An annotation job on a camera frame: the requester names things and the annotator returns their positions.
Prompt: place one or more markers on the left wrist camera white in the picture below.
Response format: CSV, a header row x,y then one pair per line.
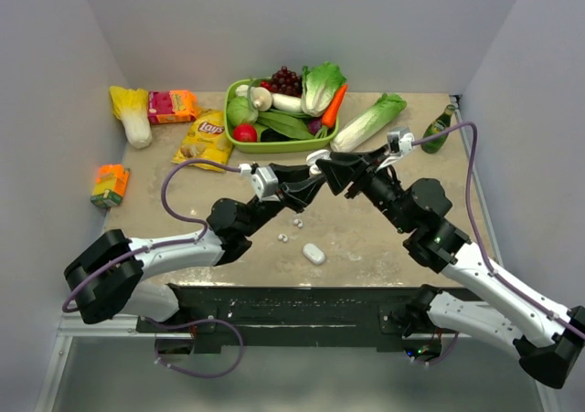
x,y
263,181

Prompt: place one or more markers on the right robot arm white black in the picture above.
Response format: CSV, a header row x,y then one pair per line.
x,y
546,337

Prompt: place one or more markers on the yellow Lays chips bag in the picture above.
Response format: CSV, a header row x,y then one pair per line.
x,y
206,139

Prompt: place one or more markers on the orange green small carton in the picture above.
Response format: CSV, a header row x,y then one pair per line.
x,y
110,186

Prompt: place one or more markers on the toy mushroom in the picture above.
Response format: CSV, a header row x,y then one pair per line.
x,y
261,99

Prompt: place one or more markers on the toy red tomato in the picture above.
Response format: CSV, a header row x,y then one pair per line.
x,y
245,133

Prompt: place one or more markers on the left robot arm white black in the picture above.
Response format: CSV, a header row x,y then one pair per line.
x,y
112,275

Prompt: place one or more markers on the yellow white toy cabbage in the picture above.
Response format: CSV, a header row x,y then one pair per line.
x,y
129,106

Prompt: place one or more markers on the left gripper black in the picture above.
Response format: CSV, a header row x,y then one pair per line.
x,y
296,195

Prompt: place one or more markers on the aluminium frame rail left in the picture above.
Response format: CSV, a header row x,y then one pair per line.
x,y
72,325

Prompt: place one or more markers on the green toy napa cabbage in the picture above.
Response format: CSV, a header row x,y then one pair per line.
x,y
365,125

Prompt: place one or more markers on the toy green leaf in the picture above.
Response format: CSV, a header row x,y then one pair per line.
x,y
284,124

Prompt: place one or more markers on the white oval case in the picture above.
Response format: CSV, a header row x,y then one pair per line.
x,y
314,254

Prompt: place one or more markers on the green glass bottle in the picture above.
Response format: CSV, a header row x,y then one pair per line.
x,y
438,125

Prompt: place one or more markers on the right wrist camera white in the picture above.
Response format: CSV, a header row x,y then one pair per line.
x,y
399,144

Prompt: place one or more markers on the toy white radish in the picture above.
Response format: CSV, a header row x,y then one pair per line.
x,y
286,103

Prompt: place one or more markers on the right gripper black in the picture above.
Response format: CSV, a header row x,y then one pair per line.
x,y
345,167

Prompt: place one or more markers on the toy orange carrot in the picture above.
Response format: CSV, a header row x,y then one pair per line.
x,y
328,119

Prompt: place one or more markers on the green plastic basket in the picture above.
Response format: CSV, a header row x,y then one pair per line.
x,y
273,147

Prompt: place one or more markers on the toy round green cabbage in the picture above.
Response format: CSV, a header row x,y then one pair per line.
x,y
239,111

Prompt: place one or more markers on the toy purple onion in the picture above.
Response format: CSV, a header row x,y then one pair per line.
x,y
314,126

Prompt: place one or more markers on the toy cabbage in basket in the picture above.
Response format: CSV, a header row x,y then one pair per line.
x,y
320,84

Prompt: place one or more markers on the toy purple grapes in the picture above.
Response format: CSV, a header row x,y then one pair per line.
x,y
285,82

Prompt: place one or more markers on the pink orange snack box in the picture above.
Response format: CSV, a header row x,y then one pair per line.
x,y
173,106

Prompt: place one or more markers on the white earbud charging case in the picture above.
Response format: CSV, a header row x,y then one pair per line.
x,y
312,159

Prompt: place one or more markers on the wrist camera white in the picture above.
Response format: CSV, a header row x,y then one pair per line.
x,y
263,181
399,144

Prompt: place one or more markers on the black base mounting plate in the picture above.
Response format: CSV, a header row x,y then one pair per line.
x,y
386,319

